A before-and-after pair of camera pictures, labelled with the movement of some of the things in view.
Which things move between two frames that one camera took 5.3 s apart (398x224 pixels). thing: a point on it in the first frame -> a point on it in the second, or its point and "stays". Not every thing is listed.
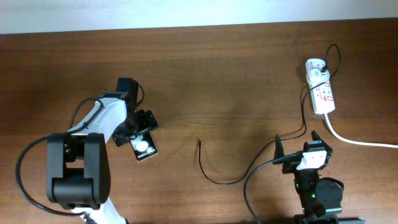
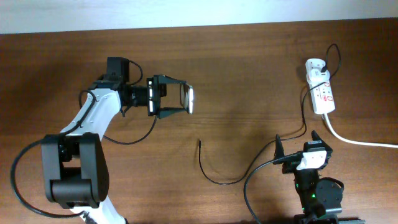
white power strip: [323, 94] stays
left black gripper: [148, 122] -> [153, 94]
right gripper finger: [316, 137] stays
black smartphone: [143, 145] -> [186, 97]
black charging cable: [282, 139] stays
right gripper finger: [279, 152] stays
